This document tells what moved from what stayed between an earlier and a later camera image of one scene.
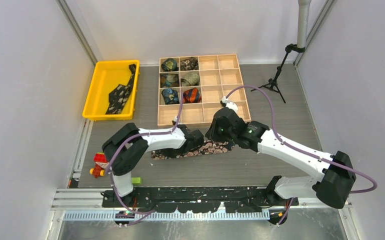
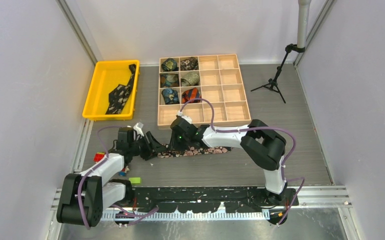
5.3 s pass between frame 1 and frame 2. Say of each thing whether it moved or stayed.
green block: stayed
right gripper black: moved
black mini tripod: stayed
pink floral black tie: stayed
